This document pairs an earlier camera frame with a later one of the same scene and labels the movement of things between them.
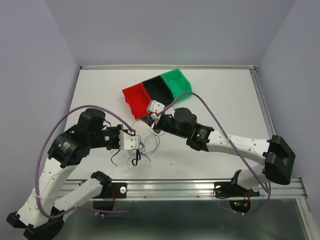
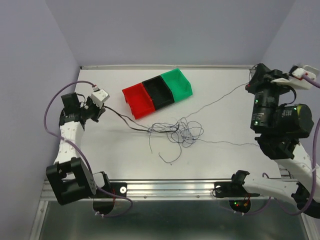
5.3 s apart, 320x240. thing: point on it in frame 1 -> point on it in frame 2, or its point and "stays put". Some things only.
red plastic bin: x=137 y=97 stays put
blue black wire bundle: x=132 y=158 -> x=182 y=131
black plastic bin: x=159 y=90 stays put
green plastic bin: x=178 y=82 stays put
